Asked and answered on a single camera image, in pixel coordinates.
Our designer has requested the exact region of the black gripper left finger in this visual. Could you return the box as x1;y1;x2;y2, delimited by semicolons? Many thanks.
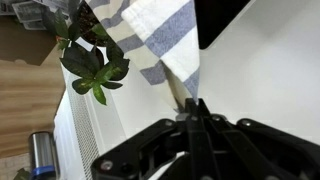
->
91;99;214;180

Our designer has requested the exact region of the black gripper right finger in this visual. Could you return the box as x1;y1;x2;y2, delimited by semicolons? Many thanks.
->
198;100;320;180

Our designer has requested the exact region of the striped white grey towel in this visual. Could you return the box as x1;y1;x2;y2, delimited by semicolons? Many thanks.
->
85;0;200;112

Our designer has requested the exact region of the white air purifier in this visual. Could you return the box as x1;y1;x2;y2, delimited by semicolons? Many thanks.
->
53;63;128;180

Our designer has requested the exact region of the steel thermos bottle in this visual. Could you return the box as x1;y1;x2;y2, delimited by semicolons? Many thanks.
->
29;131;59;180

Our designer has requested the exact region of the potted green plant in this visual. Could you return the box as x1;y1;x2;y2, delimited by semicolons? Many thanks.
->
41;0;130;105

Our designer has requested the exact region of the large black flat television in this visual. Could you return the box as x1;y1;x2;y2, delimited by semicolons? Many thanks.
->
194;0;251;50

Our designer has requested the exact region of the brown cardboard box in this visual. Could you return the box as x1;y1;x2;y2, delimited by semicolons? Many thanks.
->
0;16;61;66

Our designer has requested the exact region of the white labelled carton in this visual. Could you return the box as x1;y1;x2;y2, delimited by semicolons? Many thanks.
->
0;0;69;30

